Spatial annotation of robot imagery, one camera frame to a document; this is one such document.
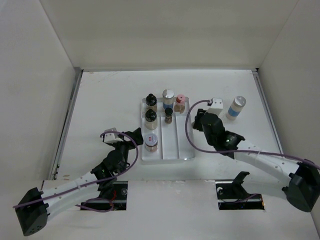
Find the white divided organizer tray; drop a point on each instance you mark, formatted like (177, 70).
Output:
(173, 145)

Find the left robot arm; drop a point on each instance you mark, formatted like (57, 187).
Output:
(37, 207)

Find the black cap white powder bottle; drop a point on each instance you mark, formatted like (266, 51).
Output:
(151, 119)

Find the blue label jar silver lid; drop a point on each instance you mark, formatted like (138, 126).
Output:
(168, 99)

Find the black cap brown chunk bottle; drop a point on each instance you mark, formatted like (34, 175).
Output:
(151, 102)

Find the blue label jar white lid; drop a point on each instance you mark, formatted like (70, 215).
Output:
(236, 107)

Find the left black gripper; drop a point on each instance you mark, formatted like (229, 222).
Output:
(131, 144)

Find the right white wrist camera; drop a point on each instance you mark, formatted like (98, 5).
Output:
(215, 106)

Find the small dark pepper bottle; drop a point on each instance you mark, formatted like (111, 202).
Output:
(168, 115)

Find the pink cap spice bottle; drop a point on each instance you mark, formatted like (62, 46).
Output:
(179, 105)

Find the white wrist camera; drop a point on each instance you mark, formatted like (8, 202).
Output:
(215, 106)
(110, 136)

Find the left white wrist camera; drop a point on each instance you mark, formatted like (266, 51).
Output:
(110, 136)

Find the orange label sauce jar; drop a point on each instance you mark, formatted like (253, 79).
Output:
(151, 142)

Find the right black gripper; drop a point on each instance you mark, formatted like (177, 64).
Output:
(198, 124)

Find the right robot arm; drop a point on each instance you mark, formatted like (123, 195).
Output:
(300, 179)

